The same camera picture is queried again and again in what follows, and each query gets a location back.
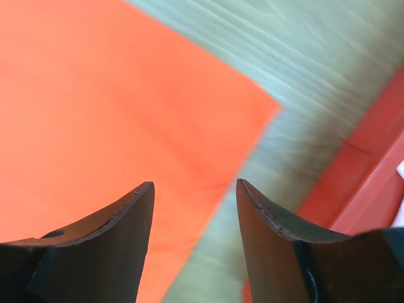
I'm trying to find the orange t-shirt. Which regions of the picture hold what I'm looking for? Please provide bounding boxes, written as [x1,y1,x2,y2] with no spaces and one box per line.
[1,1,280,302]

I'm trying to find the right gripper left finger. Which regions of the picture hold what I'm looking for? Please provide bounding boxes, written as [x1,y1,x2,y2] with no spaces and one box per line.
[1,182,155,303]

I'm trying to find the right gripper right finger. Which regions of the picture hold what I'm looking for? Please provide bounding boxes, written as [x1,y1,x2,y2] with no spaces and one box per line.
[236,179,403,302]

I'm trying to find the white garment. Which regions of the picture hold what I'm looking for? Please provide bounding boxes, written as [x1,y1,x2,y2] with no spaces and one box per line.
[396,160,404,179]

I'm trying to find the red plastic bin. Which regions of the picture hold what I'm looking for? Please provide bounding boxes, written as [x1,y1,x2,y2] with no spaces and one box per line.
[244,70,403,302]

